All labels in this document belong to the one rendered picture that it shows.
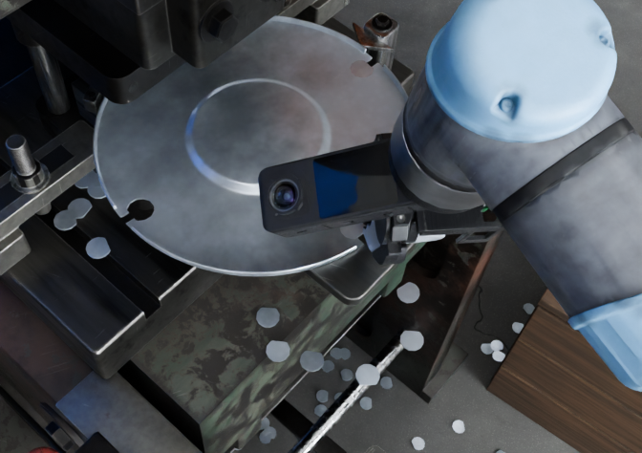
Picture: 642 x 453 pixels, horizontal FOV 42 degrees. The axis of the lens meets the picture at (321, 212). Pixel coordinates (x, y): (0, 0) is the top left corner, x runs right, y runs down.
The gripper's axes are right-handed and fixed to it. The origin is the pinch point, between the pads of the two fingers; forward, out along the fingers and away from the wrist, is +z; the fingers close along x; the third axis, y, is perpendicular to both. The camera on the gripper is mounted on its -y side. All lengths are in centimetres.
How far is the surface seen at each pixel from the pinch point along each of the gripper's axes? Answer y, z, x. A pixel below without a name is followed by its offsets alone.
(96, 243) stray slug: -23.5, 10.1, 2.1
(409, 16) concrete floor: 32, 109, 73
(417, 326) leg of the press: 16, 60, -3
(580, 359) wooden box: 38, 52, -10
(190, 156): -14.4, 4.1, 8.1
